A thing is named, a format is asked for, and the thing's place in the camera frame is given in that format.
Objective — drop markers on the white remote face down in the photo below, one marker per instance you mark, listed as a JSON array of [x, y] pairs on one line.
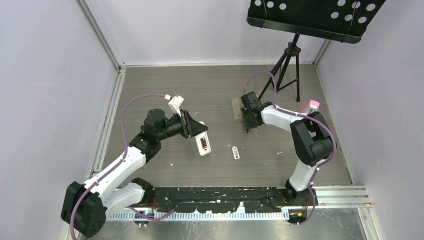
[[203, 143]]

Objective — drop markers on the white remote with buttons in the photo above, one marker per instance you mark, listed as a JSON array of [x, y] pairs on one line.
[[237, 106]]

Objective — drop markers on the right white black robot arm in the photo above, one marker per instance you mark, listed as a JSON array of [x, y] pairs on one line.
[[313, 142]]

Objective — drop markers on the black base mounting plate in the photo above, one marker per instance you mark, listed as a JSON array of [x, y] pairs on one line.
[[220, 200]]

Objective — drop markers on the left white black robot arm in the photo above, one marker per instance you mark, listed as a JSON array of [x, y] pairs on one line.
[[88, 205]]

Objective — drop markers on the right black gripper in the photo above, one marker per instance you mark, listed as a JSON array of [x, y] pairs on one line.
[[247, 125]]

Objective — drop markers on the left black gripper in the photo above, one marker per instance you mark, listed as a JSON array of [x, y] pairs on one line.
[[190, 127]]

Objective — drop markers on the pink box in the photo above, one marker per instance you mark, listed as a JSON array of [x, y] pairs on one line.
[[310, 107]]

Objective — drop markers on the black music stand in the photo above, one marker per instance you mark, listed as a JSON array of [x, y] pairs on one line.
[[342, 21]]

